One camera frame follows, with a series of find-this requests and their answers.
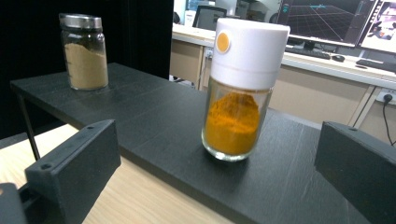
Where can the glass jar with silver lid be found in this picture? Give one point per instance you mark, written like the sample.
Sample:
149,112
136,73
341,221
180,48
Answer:
84,59

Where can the black shelf rack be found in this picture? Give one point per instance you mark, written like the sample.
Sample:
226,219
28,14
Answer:
149,118

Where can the black computer mouse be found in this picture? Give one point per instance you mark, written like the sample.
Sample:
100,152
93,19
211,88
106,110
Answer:
338,58

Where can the black curtain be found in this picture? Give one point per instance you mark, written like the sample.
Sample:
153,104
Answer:
130,37

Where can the glass jar with white lid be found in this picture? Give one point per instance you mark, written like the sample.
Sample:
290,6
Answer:
241,93

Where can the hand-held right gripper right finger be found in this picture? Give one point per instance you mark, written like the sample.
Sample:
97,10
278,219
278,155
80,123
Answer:
358,168

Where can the black keyboard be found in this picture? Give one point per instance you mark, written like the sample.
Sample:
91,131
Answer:
308,52
376,64

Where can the large dark monitor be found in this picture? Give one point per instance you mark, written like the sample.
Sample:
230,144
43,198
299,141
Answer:
323,18

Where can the white wall power socket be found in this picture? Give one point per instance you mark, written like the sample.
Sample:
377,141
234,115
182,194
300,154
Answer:
386,95

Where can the beige desk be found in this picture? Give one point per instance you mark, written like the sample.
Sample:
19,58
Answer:
311,93

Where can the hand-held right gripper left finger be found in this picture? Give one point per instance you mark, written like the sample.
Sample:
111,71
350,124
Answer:
74,168

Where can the small black monitor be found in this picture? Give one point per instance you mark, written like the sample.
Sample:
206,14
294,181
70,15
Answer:
208,17

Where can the bright monitor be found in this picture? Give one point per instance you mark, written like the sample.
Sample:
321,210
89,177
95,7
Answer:
381,28

